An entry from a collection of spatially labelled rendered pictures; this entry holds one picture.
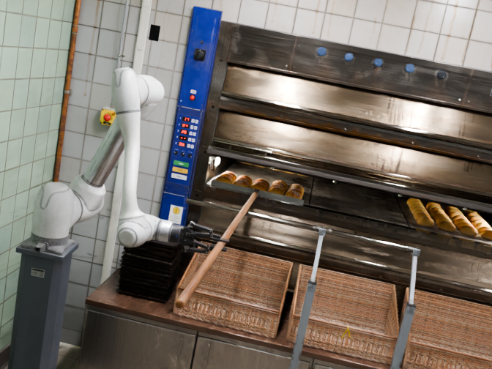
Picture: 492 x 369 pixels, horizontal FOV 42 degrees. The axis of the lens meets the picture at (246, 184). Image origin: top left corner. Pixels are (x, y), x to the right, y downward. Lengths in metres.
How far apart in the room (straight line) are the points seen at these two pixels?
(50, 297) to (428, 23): 2.32
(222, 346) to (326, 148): 1.21
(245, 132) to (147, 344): 1.27
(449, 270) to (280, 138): 1.20
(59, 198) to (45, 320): 0.54
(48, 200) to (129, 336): 1.00
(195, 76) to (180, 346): 1.46
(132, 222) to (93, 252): 1.53
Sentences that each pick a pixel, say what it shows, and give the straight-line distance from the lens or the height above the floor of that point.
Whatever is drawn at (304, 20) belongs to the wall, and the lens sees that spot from 3.58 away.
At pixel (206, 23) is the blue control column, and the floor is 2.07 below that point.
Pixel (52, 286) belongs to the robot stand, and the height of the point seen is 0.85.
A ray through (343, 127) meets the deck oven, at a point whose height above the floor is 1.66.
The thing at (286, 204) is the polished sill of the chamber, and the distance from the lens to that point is 3.66.
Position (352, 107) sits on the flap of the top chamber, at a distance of 3.57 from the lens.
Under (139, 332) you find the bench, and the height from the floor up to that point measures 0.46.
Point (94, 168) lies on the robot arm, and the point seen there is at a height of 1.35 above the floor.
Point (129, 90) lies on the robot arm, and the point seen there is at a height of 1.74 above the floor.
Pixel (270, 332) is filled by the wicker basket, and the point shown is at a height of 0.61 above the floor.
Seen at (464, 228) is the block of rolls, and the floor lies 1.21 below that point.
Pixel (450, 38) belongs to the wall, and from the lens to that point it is 3.62.
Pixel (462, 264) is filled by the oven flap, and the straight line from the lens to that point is 3.82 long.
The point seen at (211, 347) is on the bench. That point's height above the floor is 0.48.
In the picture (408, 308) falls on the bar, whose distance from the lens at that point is 3.20.
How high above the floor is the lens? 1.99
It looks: 12 degrees down
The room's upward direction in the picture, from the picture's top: 11 degrees clockwise
